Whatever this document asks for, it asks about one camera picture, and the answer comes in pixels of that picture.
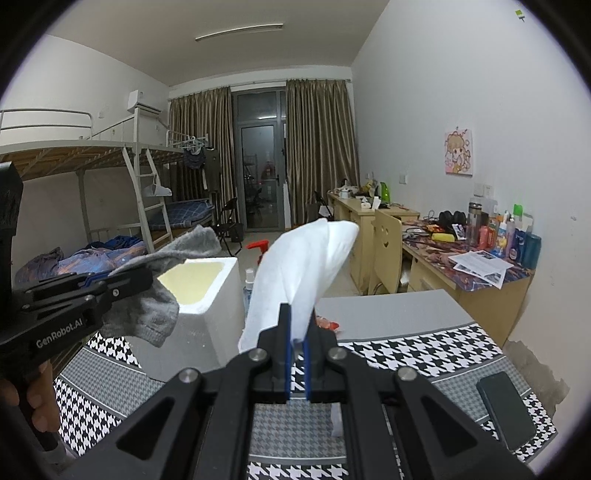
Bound glass balcony door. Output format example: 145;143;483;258
233;90;288;232

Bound printed paper sheets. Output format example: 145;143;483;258
448;249;514;278

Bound cartoon wall poster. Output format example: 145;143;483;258
444;126;475;177

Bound white metal bunk bed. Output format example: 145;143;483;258
0;108;218;259

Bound grey sock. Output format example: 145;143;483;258
99;225;222;348

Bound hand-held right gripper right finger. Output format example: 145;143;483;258
305;323;536;480

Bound black headphones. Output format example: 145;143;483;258
438;210;468;232

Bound brown curtain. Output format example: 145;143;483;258
285;79;361;229
168;87;234;217

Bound small clear spray bottle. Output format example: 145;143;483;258
243;269;257;319

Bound white cloth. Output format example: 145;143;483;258
238;218;361;352

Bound houndstooth table mat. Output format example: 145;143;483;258
53;323;559;480

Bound wooden desk printed cover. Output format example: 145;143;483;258
402;222;536;347

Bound blue patterned quilt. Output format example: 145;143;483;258
16;235;148;289

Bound wooden chair smiley cutout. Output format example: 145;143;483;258
367;209;404;296

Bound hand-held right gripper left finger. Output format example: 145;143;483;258
60;305;293;480

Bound plain wooden desk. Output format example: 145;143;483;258
327;189;421;296

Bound white bunk ladder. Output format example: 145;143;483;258
122;148;174;254

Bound white foam box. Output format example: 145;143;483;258
127;257;245;383

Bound dark hanging clothes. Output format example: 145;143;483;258
182;145;220;192

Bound blue checked mattress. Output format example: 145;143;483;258
164;198;215;229

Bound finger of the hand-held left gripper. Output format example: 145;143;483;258
28;272;154;326
21;266;151;308

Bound person's left hand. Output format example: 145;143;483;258
25;361;61;435

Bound ceiling tube lamp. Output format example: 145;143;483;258
195;23;284;42

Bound row of toiletry bottles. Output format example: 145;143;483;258
466;198;542;268

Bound white pump bottle red cap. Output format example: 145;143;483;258
246;240;271;267

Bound black smartphone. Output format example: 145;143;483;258
475;371;536;452

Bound white air conditioner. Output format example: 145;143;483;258
127;90;163;114

